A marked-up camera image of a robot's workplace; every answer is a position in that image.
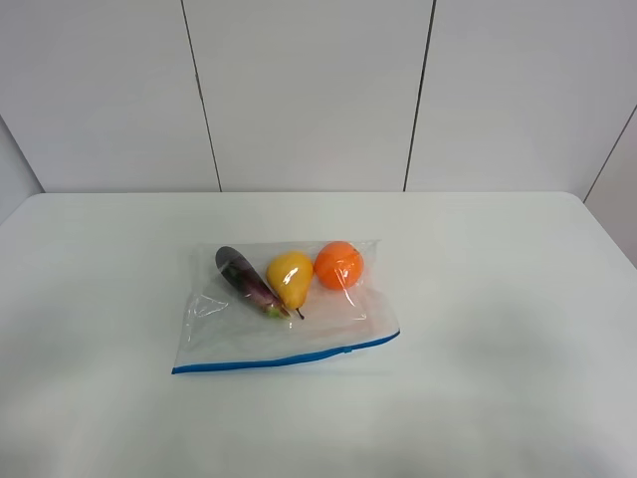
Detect clear blue-zip file bag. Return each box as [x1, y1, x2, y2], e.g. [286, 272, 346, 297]
[172, 240, 400, 373]

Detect orange toy orange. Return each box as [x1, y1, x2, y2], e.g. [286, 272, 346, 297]
[314, 241, 364, 291]

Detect yellow toy pear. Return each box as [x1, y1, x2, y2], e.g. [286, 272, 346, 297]
[266, 251, 314, 320]

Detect purple toy eggplant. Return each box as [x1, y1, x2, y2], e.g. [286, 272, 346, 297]
[215, 246, 290, 319]

